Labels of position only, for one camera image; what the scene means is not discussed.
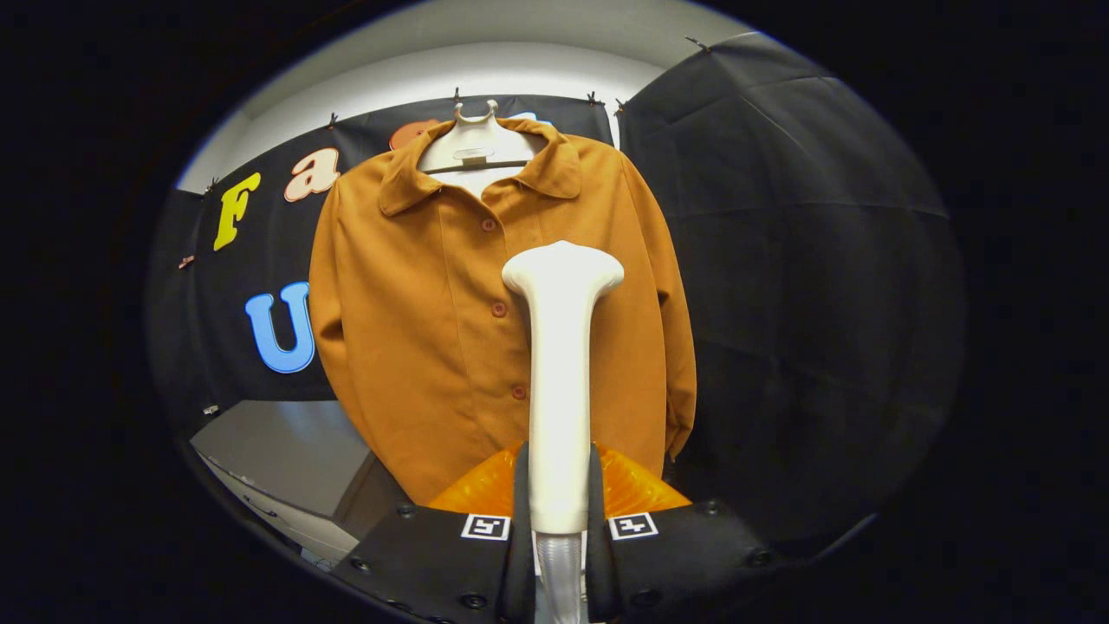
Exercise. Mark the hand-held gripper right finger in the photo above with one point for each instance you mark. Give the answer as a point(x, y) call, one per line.
point(599, 581)

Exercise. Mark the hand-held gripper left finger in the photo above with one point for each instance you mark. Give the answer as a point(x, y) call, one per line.
point(520, 581)

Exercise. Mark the white garment steamer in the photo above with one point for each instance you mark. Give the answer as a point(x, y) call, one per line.
point(559, 390)

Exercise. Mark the orange button-up shirt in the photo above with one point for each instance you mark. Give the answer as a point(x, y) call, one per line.
point(416, 347)

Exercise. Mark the white garment hanger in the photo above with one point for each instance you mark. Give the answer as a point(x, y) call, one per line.
point(476, 139)

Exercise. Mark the grey cabinet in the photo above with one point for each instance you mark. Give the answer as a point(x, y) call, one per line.
point(277, 451)

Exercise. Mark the row of black cloth clips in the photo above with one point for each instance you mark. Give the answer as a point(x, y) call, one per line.
point(593, 99)

